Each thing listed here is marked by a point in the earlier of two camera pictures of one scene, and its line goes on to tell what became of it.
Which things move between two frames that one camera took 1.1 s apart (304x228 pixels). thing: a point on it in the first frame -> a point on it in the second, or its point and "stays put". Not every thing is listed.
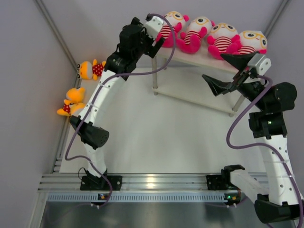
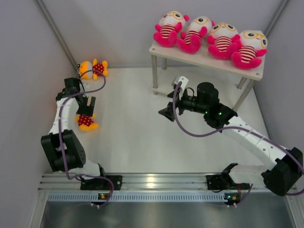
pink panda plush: x=224 y=40 stays put
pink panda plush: x=197 y=29 stays put
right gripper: x=239 y=61 -> x=168 y=112
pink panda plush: x=166 y=33 stays put
